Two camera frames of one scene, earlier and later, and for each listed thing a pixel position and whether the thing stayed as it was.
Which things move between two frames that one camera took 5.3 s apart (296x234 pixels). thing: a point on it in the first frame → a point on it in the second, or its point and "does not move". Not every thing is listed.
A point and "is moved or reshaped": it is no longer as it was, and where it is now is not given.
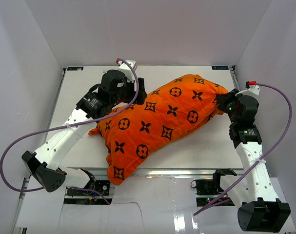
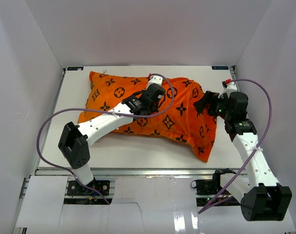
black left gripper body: x=128 y=93 → x=153 y=108
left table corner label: x=75 y=68 does not move
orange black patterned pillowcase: x=173 y=111 is moved or reshaped
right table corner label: x=220 y=68 does not move
